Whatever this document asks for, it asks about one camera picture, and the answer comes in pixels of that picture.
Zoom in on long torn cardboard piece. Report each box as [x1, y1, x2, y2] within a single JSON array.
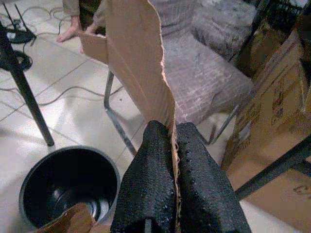
[[79, 0, 183, 219]]

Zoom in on person's bare legs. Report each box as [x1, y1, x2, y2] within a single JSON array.
[[56, 0, 107, 54]]

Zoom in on metal frame chair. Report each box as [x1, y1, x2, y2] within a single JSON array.
[[104, 70, 241, 156]]

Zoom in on small torn cardboard piece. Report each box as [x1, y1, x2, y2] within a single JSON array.
[[36, 202, 114, 233]]

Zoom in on large brown cardboard box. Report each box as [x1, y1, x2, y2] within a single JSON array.
[[221, 14, 311, 233]]

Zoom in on black round stand base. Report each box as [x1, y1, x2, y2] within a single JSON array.
[[0, 2, 37, 71]]

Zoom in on round grey rubbish bin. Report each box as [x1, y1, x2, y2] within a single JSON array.
[[18, 145, 121, 230]]

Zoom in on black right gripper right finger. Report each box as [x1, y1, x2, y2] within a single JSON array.
[[175, 122, 252, 233]]

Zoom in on grey floor cable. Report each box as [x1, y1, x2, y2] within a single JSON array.
[[0, 84, 124, 107]]

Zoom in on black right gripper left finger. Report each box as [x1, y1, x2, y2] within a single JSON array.
[[110, 120, 177, 233]]

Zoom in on black metal pole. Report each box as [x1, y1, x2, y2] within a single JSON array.
[[0, 19, 55, 148]]

